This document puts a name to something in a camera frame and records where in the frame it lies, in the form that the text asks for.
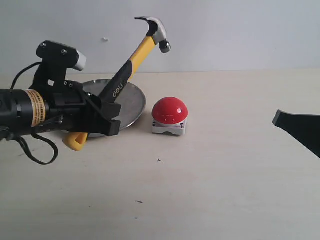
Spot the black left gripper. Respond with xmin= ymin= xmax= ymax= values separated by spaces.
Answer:
xmin=32 ymin=62 xmax=122 ymax=137

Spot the round steel plate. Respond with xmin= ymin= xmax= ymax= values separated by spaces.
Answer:
xmin=83 ymin=79 xmax=146 ymax=131

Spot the yellow black claw hammer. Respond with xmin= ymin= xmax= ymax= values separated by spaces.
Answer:
xmin=63 ymin=16 xmax=171 ymax=151

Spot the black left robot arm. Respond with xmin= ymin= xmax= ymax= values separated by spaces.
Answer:
xmin=0 ymin=61 xmax=121 ymax=140

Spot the red dome push button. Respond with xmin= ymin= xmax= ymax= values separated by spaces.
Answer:
xmin=151 ymin=97 xmax=189 ymax=136

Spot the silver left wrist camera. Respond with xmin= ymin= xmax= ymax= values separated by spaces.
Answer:
xmin=36 ymin=40 xmax=87 ymax=71

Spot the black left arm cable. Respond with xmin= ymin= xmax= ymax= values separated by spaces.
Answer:
xmin=9 ymin=62 xmax=60 ymax=165

